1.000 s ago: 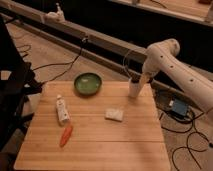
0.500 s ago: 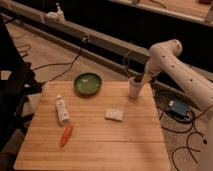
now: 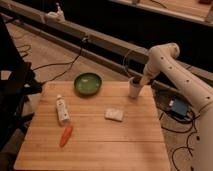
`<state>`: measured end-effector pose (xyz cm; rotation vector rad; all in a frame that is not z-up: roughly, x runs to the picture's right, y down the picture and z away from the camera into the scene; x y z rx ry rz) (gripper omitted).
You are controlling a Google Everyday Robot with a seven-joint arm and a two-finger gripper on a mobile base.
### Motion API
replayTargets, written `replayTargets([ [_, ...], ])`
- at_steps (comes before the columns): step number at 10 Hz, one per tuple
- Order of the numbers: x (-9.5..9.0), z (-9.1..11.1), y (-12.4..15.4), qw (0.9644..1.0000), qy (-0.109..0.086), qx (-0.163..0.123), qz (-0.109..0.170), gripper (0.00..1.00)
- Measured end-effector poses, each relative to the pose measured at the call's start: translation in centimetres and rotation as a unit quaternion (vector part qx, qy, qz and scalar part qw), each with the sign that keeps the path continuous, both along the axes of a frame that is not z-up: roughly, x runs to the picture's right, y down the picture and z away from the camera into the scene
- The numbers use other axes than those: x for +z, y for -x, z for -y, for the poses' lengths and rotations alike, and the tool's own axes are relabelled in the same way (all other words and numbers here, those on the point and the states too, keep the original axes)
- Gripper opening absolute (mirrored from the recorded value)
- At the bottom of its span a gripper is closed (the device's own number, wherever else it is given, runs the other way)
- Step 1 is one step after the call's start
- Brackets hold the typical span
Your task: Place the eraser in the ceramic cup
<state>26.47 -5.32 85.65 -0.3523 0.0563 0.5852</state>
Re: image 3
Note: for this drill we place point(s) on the white tube with cap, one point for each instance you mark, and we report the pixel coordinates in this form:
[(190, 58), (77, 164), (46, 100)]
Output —
[(62, 112)]

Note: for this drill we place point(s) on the orange toy carrot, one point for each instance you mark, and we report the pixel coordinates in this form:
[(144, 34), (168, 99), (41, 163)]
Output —
[(66, 135)]

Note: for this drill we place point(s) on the white object on rail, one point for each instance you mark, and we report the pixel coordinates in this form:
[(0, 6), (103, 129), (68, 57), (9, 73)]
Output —
[(58, 15)]

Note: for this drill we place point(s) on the black eraser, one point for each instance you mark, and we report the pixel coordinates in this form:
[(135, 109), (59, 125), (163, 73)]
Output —
[(136, 80)]

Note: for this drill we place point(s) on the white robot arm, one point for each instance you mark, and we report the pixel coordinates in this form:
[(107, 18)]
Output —
[(162, 58)]

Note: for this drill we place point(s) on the black equipment at left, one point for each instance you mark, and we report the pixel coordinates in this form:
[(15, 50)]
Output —
[(17, 81)]

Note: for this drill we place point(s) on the grey metal rail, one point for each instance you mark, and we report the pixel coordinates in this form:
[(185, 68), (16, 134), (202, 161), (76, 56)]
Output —
[(65, 33)]

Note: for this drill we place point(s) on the blue box on floor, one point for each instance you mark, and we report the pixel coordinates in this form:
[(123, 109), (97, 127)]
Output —
[(178, 108)]

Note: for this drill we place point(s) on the white sponge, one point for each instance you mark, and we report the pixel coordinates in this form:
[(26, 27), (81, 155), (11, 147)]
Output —
[(114, 114)]

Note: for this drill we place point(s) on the green bowl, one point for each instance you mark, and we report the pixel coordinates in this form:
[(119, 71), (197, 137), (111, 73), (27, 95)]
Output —
[(87, 84)]

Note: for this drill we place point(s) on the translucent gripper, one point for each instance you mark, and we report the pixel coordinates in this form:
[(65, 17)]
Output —
[(145, 79)]

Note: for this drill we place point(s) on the white ceramic cup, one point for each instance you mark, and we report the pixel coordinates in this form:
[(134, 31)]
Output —
[(134, 89)]

